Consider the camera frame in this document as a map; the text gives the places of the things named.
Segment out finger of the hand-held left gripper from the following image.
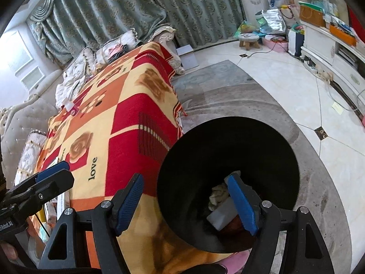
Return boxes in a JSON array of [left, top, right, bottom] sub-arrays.
[[8, 169, 75, 216], [6, 161, 71, 196]]

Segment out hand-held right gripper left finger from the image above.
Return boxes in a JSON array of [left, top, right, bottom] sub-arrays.
[[37, 173, 144, 274]]

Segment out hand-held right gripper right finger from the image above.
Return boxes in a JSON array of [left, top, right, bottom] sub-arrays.
[[227, 171, 335, 274]]

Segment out black trash bin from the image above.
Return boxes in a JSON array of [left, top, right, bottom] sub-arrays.
[[156, 116, 300, 254]]

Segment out person's left hand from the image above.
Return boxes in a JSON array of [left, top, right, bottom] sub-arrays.
[[0, 240, 18, 261]]

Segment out white blue medicine box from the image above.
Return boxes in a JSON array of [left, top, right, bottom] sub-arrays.
[[55, 191, 70, 217]]

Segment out plain white box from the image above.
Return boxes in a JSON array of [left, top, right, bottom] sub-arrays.
[[207, 198, 243, 232]]

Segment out crumpled beige tissue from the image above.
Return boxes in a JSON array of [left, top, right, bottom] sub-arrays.
[[208, 184, 231, 210]]

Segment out striped lace pillow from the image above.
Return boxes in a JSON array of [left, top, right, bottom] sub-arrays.
[[14, 131, 47, 183]]

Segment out cream tufted sofa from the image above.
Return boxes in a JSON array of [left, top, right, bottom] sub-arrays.
[[0, 26, 186, 183]]

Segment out white bottle pink label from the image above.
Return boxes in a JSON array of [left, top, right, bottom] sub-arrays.
[[64, 100, 79, 116]]

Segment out white crumpled cloth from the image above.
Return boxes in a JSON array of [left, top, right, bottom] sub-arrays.
[[54, 74, 86, 106]]

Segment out red orange printed blanket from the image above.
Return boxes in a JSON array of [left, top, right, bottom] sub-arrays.
[[27, 41, 243, 274]]

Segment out cream embroidered pillow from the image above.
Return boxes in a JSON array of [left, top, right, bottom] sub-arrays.
[[63, 47, 97, 77]]

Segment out grey round rug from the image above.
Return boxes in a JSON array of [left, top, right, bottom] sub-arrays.
[[171, 60, 352, 274]]

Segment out floral pillow with fringe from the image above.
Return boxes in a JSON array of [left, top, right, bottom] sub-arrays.
[[95, 29, 143, 63]]

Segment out pink folded clothes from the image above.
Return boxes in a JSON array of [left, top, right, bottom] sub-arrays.
[[110, 43, 130, 56]]

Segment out white power strip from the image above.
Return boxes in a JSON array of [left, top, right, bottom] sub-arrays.
[[299, 55, 318, 73]]

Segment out white cardboard box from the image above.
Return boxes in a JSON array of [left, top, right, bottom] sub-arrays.
[[176, 46, 198, 70]]

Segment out pink basin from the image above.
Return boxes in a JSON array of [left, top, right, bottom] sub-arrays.
[[262, 34, 290, 53]]

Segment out small wooden stool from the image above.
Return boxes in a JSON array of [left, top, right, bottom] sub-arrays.
[[238, 33, 261, 49]]

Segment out white and navy shopping bag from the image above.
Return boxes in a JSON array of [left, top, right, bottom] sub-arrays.
[[288, 29, 304, 56]]

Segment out colourful plastic bag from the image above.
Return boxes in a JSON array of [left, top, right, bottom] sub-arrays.
[[234, 20, 260, 39]]

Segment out white TV cabinet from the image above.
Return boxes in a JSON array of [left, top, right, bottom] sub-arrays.
[[299, 20, 365, 112]]

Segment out silver insulated bag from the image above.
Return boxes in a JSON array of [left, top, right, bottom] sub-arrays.
[[258, 9, 287, 34]]

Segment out orange box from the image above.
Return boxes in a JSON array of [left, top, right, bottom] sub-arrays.
[[329, 24, 357, 46]]

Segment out brown paper gift bag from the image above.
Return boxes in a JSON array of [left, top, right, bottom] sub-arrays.
[[298, 1, 326, 27]]

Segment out green patterned curtain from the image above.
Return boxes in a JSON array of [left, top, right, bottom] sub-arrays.
[[27, 0, 246, 66]]

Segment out red cloth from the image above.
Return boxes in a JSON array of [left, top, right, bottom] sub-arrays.
[[348, 6, 365, 39]]

